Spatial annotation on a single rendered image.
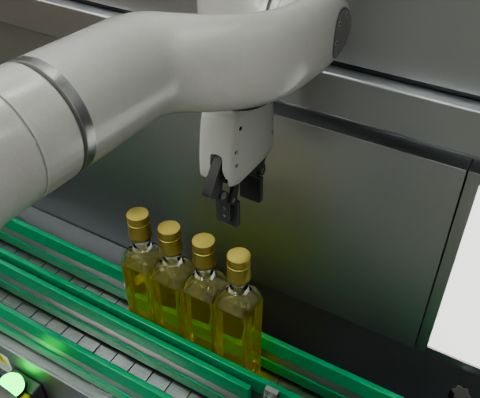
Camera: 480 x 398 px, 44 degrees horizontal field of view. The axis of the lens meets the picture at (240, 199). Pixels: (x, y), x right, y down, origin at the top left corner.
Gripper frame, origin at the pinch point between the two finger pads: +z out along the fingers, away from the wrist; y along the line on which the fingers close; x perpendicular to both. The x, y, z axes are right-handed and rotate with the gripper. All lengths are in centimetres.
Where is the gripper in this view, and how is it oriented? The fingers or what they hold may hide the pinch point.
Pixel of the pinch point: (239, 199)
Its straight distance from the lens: 74.7
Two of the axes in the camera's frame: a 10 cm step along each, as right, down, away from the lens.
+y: -5.2, 5.4, -6.6
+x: 8.5, 3.2, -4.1
